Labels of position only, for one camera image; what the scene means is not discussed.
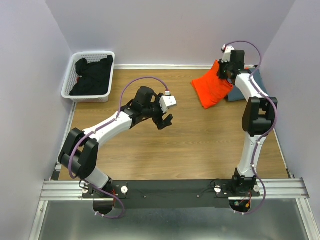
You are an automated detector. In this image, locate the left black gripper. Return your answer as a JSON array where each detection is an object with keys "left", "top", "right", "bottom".
[{"left": 142, "top": 93, "right": 173, "bottom": 130}]

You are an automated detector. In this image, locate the orange t shirt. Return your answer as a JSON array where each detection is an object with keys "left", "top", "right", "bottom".
[{"left": 191, "top": 60, "right": 233, "bottom": 109}]

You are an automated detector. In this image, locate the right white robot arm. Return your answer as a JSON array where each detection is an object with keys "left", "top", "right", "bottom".
[{"left": 217, "top": 46, "right": 278, "bottom": 196}]

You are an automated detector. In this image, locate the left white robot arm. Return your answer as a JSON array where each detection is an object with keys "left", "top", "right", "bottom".
[{"left": 58, "top": 86, "right": 177, "bottom": 198}]

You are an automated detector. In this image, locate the folded blue t shirt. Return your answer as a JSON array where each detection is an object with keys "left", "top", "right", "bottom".
[{"left": 224, "top": 69, "right": 268, "bottom": 102}]

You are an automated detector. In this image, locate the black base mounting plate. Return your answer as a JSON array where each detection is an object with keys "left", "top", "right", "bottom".
[{"left": 82, "top": 179, "right": 261, "bottom": 214}]

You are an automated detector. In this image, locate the black t shirt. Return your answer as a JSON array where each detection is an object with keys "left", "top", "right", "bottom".
[{"left": 69, "top": 55, "right": 114, "bottom": 96}]

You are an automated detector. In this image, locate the white plastic laundry basket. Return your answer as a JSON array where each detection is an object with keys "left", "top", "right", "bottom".
[{"left": 61, "top": 50, "right": 116, "bottom": 103}]

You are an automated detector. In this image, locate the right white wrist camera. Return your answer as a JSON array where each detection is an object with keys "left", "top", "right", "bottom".
[{"left": 220, "top": 44, "right": 234, "bottom": 63}]

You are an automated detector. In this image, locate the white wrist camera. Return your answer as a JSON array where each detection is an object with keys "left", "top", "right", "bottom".
[
  {"left": 159, "top": 90, "right": 177, "bottom": 114},
  {"left": 220, "top": 44, "right": 234, "bottom": 63}
]

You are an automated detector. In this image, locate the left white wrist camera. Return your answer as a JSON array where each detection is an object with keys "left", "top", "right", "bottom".
[{"left": 159, "top": 90, "right": 177, "bottom": 114}]

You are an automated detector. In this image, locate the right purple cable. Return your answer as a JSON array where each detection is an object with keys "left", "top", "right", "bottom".
[{"left": 222, "top": 40, "right": 278, "bottom": 216}]

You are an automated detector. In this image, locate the aluminium frame rail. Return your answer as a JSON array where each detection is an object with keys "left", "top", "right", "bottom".
[{"left": 31, "top": 102, "right": 309, "bottom": 240}]

